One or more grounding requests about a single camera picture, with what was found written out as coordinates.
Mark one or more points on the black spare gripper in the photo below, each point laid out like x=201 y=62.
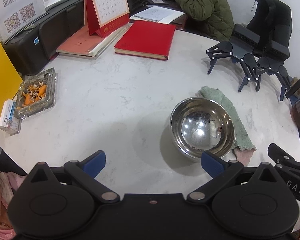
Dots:
x=277 y=50
x=240 y=47

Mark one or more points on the large black printer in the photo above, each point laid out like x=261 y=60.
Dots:
x=52 y=30

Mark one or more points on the yellow board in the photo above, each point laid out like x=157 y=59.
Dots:
x=2 y=80

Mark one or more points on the dark wooden office desk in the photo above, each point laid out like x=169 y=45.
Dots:
x=181 y=22

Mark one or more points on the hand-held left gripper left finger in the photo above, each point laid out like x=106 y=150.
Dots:
x=95 y=162

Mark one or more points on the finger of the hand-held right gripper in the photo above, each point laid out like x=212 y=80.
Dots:
x=280 y=153

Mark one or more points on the salmon pink book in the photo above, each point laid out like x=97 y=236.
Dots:
x=77 y=42

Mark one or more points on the black office chair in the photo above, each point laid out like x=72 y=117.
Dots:
x=272 y=17

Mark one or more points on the red desk calendar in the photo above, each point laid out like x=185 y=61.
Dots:
x=107 y=2

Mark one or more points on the red hardcover notebook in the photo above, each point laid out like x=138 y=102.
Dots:
x=147 y=37

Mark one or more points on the white code sheet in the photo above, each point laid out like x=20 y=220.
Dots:
x=15 y=5

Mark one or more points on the stainless steel bowl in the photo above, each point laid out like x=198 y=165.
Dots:
x=202 y=130

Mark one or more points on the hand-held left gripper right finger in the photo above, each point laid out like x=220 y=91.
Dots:
x=212 y=163

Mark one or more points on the wrapped snack tray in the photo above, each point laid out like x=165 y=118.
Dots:
x=35 y=95

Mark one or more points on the white paper stack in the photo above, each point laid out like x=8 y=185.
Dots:
x=157 y=13

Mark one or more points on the green and pink fluffy cloth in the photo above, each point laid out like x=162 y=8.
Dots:
x=227 y=105

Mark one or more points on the small white blue box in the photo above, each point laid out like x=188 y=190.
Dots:
x=8 y=120

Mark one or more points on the person's body in pink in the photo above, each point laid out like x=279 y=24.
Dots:
x=12 y=180

